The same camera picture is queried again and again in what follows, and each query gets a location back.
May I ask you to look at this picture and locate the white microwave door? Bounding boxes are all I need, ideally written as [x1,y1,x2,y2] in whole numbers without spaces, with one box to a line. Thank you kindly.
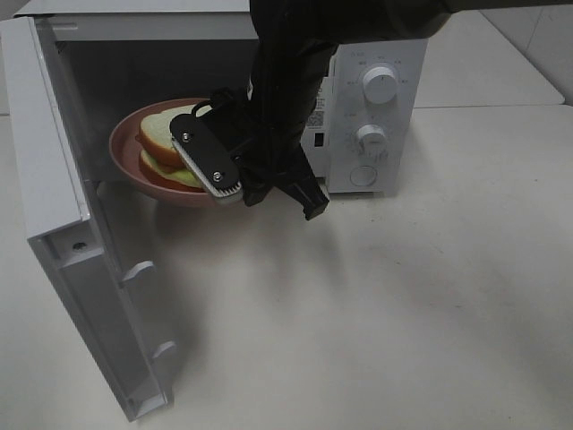
[1,16,175,421]

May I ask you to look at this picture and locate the white warning label sticker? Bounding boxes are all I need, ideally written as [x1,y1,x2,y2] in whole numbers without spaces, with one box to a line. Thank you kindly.
[306,89,328,128]

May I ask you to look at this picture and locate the white microwave oven body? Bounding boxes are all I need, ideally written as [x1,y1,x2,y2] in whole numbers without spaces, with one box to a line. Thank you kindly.
[13,1,427,194]

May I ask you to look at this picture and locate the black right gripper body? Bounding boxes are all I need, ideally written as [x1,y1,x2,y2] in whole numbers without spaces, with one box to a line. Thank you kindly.
[226,89,305,189]

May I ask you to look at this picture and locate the sandwich with lettuce and cheese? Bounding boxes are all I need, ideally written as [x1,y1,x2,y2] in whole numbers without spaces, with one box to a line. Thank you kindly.
[136,104,204,194]

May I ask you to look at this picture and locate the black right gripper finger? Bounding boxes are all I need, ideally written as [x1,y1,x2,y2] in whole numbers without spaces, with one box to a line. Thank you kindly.
[241,174,273,206]
[277,147,329,220]

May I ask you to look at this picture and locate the upper white power knob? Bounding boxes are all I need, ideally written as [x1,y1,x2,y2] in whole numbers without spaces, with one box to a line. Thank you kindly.
[363,64,398,105]

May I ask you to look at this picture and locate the lower white timer knob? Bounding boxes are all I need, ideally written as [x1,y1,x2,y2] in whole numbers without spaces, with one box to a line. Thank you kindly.
[355,125,388,159]

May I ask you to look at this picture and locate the pink round plate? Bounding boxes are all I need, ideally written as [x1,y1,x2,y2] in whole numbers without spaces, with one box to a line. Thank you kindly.
[109,98,217,208]

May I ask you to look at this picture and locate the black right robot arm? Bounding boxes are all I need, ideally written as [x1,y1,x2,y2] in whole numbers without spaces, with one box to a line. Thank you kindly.
[227,1,455,219]

